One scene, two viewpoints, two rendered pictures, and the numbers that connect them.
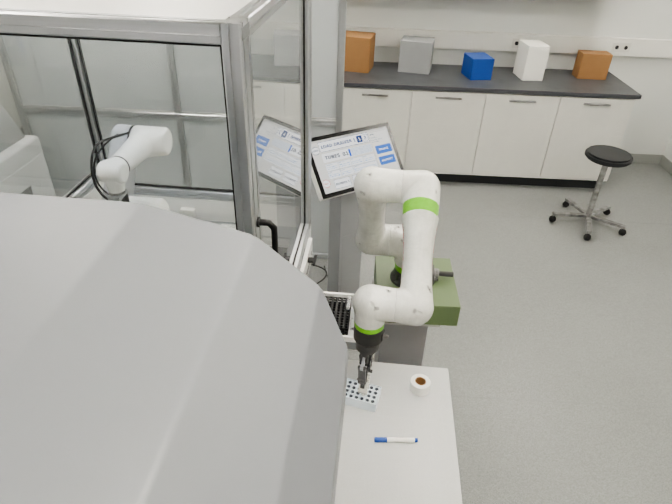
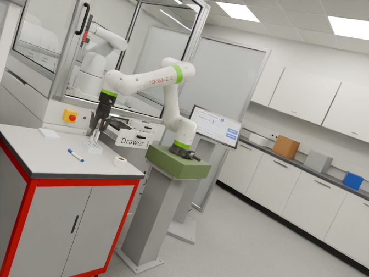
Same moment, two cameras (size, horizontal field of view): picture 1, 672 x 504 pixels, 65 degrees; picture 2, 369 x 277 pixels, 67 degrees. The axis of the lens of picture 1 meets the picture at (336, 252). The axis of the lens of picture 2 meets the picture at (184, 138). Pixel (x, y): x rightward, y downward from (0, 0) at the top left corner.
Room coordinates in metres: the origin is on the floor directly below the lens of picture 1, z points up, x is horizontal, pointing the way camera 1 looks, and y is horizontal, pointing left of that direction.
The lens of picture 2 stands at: (0.19, -1.42, 1.28)
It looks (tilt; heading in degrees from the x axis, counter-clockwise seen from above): 9 degrees down; 34
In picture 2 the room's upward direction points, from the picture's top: 22 degrees clockwise
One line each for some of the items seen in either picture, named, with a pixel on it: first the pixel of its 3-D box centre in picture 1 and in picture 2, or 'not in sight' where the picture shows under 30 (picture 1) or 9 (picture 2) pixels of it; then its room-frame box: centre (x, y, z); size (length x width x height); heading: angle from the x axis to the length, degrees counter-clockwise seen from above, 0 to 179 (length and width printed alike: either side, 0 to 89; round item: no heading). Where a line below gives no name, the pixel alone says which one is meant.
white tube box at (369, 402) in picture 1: (360, 394); (91, 147); (1.23, -0.10, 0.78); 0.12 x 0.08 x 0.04; 74
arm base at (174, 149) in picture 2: (421, 273); (185, 152); (1.79, -0.36, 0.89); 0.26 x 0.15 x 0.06; 85
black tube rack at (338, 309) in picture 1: (320, 316); (119, 129); (1.53, 0.05, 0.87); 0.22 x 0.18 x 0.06; 86
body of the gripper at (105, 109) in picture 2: (367, 348); (103, 110); (1.22, -0.11, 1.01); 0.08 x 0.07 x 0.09; 164
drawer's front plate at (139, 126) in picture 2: (305, 265); (144, 129); (1.85, 0.13, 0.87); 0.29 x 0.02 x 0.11; 176
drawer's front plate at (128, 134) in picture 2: not in sight; (135, 139); (1.51, -0.15, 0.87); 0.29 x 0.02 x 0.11; 176
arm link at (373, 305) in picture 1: (373, 306); (113, 82); (1.22, -0.12, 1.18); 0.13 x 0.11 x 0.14; 84
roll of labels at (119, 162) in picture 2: (419, 385); (119, 162); (1.28, -0.31, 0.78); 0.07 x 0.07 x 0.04
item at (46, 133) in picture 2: not in sight; (49, 133); (1.06, 0.08, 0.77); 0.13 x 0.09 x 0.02; 82
